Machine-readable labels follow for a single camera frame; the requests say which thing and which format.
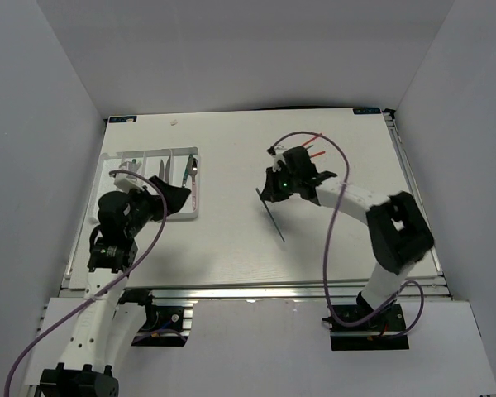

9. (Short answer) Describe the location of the right blue corner label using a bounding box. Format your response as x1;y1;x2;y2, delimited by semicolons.
352;108;382;115

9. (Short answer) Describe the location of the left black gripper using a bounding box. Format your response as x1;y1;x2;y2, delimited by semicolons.
124;175;191;237

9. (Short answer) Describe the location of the green handled spoon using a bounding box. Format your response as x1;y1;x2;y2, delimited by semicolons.
182;155;193;187

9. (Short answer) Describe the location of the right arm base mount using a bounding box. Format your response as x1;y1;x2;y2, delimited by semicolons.
322;304;409;352

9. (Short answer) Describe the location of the short orange chopstick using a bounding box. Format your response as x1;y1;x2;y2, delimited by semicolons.
310;151;326;159

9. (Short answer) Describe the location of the pink handled knife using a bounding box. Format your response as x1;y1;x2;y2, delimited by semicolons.
158;160;165;180

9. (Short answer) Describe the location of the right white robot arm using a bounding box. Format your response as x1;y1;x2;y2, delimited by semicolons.
260;146;434;330

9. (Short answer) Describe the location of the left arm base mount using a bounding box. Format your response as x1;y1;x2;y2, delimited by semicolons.
118;289;188;347

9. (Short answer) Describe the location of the pink handled spoon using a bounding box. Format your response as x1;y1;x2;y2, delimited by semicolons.
189;157;198;212

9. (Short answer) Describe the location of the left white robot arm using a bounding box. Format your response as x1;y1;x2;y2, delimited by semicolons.
39;169;191;396

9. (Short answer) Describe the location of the white utensil tray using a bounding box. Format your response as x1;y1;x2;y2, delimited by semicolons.
88;146;200;224

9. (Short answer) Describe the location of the long orange chopstick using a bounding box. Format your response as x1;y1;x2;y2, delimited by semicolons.
303;134;322;146

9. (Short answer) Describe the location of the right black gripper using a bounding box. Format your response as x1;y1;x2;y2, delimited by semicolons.
260;165;300;203

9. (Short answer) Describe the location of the black handled fork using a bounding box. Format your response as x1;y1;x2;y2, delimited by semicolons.
129;162;141;173

